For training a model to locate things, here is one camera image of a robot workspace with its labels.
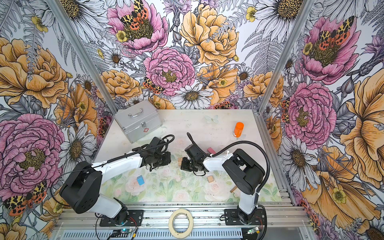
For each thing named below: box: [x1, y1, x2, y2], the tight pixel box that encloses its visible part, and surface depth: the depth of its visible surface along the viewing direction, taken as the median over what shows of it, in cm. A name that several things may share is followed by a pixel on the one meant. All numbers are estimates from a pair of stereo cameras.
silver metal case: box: [113, 100, 163, 144], surface depth 101 cm
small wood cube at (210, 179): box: [207, 175, 214, 183], surface depth 88 cm
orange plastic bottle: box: [234, 121, 244, 138], surface depth 104 cm
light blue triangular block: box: [136, 175, 145, 186], surface depth 88 cm
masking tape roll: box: [168, 208, 194, 239], surface depth 71 cm
